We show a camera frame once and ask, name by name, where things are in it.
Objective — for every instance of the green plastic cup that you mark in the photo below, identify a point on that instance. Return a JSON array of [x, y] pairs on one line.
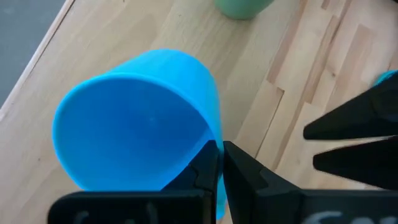
[[242, 9]]

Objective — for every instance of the blue plastic mug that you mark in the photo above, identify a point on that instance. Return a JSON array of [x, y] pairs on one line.
[[133, 130]]

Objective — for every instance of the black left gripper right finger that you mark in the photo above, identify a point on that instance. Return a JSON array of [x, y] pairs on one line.
[[264, 199]]

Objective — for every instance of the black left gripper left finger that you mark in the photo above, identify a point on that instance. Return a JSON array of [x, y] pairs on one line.
[[174, 205]]

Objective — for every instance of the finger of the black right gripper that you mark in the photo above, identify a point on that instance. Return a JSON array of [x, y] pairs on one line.
[[367, 165], [367, 115]]

